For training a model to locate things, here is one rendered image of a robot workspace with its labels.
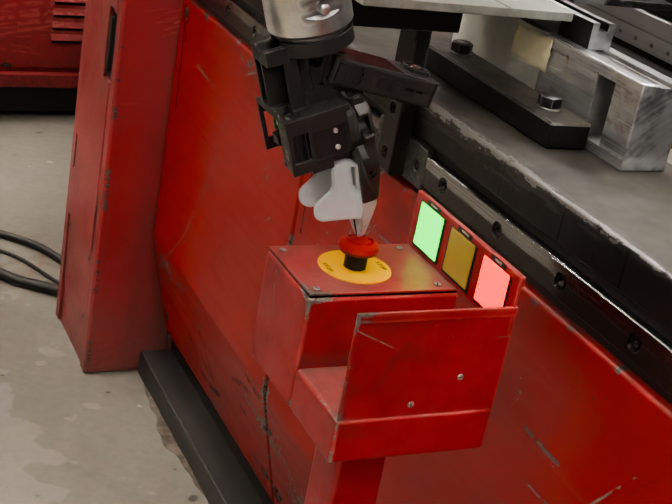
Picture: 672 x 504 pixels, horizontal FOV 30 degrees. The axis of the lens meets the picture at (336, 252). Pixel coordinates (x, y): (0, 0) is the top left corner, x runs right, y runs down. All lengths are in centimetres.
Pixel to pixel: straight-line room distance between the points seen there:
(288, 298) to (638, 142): 41
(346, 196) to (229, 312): 91
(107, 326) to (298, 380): 134
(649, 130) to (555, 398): 30
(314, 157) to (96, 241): 133
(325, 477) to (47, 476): 103
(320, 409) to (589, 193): 35
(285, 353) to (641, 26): 78
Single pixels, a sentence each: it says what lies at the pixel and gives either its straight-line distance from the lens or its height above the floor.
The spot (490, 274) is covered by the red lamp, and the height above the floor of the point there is 82.
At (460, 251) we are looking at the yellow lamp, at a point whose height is 82.
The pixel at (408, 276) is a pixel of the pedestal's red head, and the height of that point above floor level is 78.
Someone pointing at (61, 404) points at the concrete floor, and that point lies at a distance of 241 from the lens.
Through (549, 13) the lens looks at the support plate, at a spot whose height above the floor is 100.
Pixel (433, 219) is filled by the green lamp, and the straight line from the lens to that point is 123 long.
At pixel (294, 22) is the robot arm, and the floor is 102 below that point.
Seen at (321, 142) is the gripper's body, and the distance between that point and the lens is 110.
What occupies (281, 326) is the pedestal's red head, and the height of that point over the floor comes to 72.
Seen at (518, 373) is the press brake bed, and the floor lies 68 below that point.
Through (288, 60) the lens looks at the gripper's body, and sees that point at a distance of 107.
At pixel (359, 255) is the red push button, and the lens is 118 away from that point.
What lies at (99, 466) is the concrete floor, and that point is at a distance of 225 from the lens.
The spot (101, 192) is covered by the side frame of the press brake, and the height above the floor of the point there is 38.
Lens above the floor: 126
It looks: 23 degrees down
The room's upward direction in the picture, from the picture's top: 11 degrees clockwise
